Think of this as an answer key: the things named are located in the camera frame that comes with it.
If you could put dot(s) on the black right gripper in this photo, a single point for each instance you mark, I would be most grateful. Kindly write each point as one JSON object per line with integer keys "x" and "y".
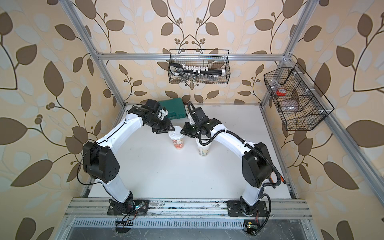
{"x": 186, "y": 131}

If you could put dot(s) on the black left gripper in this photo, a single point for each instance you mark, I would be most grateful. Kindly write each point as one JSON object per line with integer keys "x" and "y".
{"x": 166, "y": 126}

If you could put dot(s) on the paper milk tea cup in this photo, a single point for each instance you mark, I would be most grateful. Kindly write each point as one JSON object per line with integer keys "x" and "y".
{"x": 202, "y": 150}
{"x": 179, "y": 143}

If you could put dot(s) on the clear plastic lid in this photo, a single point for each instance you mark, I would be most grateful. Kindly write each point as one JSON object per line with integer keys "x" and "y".
{"x": 176, "y": 133}

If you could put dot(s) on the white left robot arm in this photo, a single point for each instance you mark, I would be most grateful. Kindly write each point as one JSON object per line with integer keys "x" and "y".
{"x": 100, "y": 161}

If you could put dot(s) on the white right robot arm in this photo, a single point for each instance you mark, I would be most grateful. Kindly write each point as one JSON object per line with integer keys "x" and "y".
{"x": 258, "y": 169}

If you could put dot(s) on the green plastic tool case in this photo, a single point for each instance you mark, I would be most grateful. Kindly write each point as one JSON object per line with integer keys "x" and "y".
{"x": 175, "y": 107}

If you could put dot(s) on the red object in basket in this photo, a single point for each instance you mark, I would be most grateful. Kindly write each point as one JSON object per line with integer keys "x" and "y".
{"x": 281, "y": 92}

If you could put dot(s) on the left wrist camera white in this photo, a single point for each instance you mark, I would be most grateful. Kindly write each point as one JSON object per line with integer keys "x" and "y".
{"x": 162, "y": 114}

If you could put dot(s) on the black handled scissors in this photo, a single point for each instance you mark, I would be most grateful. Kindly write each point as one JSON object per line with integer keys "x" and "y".
{"x": 176, "y": 70}

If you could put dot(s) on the black wire basket back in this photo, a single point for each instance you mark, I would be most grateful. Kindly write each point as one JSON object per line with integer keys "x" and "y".
{"x": 201, "y": 66}

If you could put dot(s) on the black wire basket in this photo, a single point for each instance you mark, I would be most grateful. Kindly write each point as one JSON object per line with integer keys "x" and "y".
{"x": 201, "y": 66}
{"x": 305, "y": 105}

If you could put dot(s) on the black wire basket right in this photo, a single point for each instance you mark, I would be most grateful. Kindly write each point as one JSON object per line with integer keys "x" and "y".
{"x": 305, "y": 105}

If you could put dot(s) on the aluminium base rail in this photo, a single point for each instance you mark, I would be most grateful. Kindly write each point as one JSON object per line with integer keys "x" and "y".
{"x": 184, "y": 213}

